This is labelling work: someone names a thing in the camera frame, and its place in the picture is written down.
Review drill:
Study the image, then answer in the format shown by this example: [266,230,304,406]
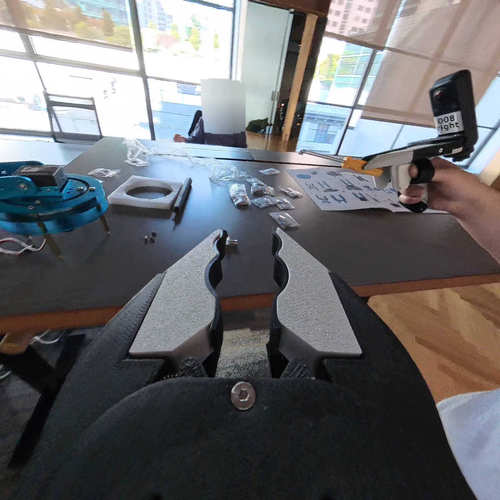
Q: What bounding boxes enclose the wooden pillar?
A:
[281,13,318,142]

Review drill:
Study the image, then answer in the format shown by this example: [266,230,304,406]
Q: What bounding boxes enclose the window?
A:
[0,0,235,141]

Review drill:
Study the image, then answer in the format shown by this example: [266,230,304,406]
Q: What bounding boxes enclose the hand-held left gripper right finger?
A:
[267,228,363,379]

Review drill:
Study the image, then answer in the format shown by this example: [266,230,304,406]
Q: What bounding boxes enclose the crumpled clear plastic wrap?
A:
[208,161,249,185]
[122,138,196,168]

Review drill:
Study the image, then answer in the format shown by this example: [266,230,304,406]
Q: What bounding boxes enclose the person's right hand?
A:
[398,157,476,215]

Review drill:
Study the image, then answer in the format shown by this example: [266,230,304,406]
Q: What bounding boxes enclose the beige roller blind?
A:
[324,0,500,129]

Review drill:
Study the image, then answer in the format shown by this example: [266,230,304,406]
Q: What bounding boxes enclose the black handled screwdriver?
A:
[172,177,193,223]

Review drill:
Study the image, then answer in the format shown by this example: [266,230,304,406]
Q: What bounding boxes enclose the black mesh chair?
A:
[42,91,103,144]

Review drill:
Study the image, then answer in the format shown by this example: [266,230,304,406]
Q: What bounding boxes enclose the white foam block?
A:
[107,175,183,210]

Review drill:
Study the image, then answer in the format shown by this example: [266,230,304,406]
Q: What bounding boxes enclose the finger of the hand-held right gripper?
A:
[360,145,416,189]

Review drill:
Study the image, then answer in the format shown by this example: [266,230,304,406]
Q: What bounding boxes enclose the printed instruction sheet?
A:
[286,166,449,214]

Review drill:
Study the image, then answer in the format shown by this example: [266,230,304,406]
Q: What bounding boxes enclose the blue toy robot arm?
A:
[0,161,111,259]

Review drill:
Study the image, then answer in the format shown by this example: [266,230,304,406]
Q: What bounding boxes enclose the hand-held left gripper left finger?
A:
[129,229,228,377]

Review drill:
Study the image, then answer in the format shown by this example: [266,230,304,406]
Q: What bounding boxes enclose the cluster of clear parts bags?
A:
[228,167,304,231]

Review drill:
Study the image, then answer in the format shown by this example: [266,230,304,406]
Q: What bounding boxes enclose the red white servo wires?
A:
[0,235,48,257]

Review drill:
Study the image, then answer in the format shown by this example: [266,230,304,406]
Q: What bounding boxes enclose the person's right forearm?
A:
[445,184,500,263]

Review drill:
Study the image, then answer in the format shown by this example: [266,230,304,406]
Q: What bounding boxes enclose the orange handled screwdriver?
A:
[300,150,384,177]

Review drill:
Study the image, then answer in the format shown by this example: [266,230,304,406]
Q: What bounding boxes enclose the dark grey desk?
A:
[0,137,500,334]

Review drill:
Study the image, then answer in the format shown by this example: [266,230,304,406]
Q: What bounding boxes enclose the person's white shirt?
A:
[437,389,500,500]

